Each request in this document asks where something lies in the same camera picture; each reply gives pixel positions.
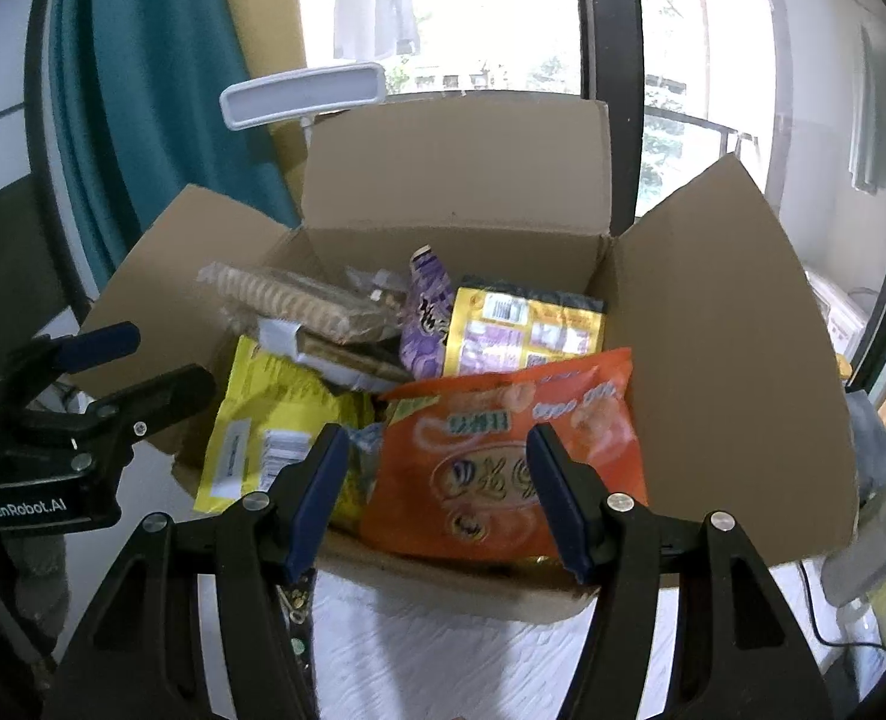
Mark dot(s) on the grey cloth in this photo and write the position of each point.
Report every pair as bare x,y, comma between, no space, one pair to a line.
870,427

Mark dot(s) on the purple snack bag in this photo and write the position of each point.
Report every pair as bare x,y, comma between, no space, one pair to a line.
424,330

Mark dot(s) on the cardboard box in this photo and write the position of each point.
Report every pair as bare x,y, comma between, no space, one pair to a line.
712,360

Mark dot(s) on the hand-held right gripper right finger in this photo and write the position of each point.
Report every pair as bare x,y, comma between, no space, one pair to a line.
555,495

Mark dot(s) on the white-ended biscuit packet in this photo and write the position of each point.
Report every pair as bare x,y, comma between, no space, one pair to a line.
338,360

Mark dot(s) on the yellow snack bag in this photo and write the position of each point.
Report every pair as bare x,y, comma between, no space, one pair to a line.
278,397

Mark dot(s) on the yellow curtain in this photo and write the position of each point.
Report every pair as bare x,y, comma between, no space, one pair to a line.
263,0

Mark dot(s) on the yellow black snack packet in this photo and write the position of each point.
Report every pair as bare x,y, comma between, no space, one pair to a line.
518,330

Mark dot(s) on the orange snack bag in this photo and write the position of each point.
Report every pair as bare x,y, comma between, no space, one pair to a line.
450,480

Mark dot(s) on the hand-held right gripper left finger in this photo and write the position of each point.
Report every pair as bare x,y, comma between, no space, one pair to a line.
323,495

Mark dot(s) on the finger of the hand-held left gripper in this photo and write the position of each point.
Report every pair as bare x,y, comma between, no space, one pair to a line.
165,397
105,341

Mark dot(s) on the clear round biscuit packet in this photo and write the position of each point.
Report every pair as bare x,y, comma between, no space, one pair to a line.
278,292

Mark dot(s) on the teal curtain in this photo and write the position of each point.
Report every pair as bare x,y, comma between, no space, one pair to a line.
158,90

